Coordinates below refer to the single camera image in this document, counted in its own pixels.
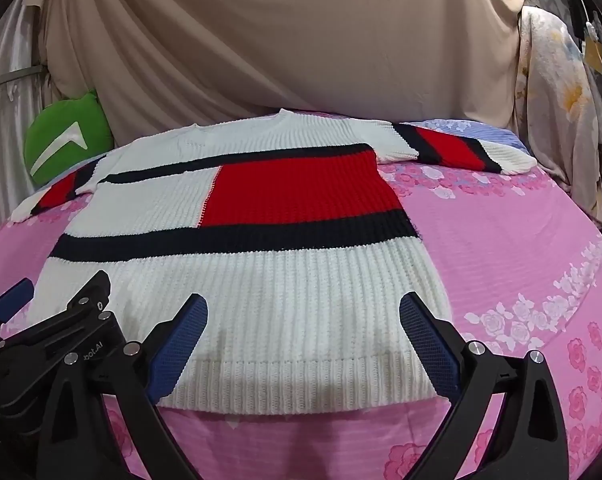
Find grey metal bar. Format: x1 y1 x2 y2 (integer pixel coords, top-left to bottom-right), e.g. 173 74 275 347
0 64 49 92

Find pink floral bed sheet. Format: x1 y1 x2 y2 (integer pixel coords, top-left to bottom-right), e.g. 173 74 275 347
0 107 602 480

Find green cushion with white stripe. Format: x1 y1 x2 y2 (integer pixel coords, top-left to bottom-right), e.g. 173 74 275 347
24 90 113 186

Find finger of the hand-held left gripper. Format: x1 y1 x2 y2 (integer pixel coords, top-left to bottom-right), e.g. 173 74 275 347
6 270 118 367
0 277 36 332

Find white cable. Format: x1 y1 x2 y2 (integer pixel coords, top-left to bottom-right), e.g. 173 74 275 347
563 0 602 86

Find beige cushion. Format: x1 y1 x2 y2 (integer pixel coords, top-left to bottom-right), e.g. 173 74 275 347
40 0 528 132

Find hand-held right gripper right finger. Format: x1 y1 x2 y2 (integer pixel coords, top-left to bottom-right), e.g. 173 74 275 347
399 291 569 480

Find yellow tag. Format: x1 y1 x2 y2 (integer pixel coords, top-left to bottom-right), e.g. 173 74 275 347
582 39 602 74

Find pale floral hanging cloth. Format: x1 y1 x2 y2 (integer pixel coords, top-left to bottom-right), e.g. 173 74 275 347
512 4 602 227

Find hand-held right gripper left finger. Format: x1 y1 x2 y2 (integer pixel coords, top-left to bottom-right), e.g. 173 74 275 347
38 293 208 480

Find white red black knit sweater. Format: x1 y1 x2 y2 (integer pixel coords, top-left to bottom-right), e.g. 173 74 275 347
10 108 538 413

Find white satin curtain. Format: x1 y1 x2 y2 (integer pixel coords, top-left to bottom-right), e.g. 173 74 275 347
0 0 57 243

